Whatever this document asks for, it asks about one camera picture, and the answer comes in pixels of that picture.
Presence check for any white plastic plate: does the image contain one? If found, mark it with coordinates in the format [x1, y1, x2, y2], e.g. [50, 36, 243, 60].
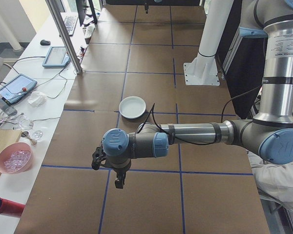
[119, 96, 147, 118]

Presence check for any black monitor stand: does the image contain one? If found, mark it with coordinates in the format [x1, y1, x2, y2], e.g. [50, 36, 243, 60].
[87, 0, 99, 25]

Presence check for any black computer monitor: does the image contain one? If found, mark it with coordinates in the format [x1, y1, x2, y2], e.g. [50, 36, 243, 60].
[75, 0, 89, 27]

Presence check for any white column stand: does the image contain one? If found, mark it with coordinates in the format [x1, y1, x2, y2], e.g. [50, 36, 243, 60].
[183, 0, 235, 87]

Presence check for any black computer keyboard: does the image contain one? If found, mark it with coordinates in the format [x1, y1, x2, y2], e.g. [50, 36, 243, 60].
[59, 15, 79, 37]

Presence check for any small clear glass dish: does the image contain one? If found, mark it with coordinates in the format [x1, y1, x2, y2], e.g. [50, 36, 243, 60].
[32, 130, 44, 142]

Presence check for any pink plastic bowl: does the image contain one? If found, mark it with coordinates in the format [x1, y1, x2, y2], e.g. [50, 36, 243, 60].
[0, 142, 35, 174]

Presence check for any small metal jigger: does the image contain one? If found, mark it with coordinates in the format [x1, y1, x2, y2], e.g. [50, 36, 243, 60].
[21, 131, 38, 146]

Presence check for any blue grey teach pendant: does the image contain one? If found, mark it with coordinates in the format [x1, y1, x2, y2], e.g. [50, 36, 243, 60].
[0, 73, 38, 106]
[42, 46, 71, 69]

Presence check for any clear ice cube heap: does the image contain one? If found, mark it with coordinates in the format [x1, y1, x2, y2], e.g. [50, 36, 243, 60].
[3, 150, 31, 171]

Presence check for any clear glass bowl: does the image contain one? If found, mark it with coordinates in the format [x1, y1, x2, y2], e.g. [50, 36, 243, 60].
[16, 115, 35, 131]

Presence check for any crumpled white tissue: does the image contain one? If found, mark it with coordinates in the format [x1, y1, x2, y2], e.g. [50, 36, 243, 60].
[27, 91, 48, 108]

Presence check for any red cylinder tube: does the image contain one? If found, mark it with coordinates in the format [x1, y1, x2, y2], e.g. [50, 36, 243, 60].
[0, 197, 26, 218]

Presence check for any wooden cutting board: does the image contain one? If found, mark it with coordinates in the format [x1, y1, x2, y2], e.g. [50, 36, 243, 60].
[0, 129, 23, 178]

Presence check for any clear bottle with black cap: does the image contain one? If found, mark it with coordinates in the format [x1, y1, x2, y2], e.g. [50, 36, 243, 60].
[0, 89, 18, 117]

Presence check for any white fabric garment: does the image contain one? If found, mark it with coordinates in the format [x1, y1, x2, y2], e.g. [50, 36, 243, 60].
[245, 148, 293, 213]

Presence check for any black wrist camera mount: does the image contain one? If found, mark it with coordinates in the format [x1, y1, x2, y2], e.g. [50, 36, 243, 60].
[91, 143, 108, 171]

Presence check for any aluminium profile post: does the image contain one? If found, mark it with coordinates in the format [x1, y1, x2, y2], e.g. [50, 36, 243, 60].
[45, 0, 84, 75]

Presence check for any aluminium frame bar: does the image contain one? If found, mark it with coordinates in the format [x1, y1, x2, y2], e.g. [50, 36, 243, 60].
[221, 25, 246, 80]

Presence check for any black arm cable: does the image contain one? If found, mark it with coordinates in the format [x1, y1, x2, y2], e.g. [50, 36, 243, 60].
[136, 84, 263, 146]

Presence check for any black frame cover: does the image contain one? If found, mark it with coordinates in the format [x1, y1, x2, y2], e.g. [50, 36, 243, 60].
[216, 0, 268, 120]

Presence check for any black pendant cable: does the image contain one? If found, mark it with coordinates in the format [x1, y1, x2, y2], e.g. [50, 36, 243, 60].
[12, 56, 47, 74]

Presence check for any white wall pipe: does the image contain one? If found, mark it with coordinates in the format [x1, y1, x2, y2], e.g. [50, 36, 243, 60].
[0, 0, 24, 52]

